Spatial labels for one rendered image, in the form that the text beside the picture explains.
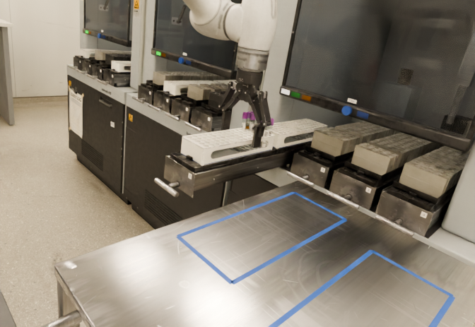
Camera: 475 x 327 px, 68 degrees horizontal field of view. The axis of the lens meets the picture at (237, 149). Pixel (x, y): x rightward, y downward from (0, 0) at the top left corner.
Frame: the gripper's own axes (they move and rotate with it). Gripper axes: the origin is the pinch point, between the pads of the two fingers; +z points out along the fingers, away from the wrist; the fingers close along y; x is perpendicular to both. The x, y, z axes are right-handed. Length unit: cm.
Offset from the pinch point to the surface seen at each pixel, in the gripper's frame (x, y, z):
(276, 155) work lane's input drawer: 11.2, 6.8, 5.8
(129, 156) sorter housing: 18, -98, 48
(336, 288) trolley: -30, 52, 4
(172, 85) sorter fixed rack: 22, -68, 0
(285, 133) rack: 16.0, 5.0, -0.5
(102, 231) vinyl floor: -1, -90, 86
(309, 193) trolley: -5.6, 30.6, 3.9
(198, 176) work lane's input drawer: -20.8, 6.7, 6.3
